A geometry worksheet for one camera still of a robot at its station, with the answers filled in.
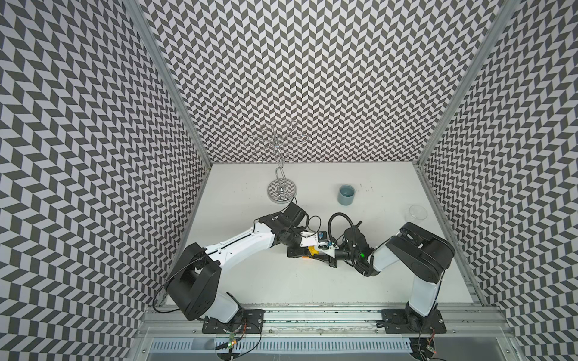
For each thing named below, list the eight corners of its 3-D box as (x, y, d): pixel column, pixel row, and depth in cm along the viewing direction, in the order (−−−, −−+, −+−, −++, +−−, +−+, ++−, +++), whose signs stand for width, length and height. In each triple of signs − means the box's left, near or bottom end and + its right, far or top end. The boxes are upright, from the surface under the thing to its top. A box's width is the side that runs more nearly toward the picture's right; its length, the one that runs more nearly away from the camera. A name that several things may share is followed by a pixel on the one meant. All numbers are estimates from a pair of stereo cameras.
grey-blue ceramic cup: (338, 205, 104) (340, 198, 99) (336, 192, 109) (338, 184, 104) (354, 205, 104) (357, 198, 99) (352, 192, 109) (354, 184, 104)
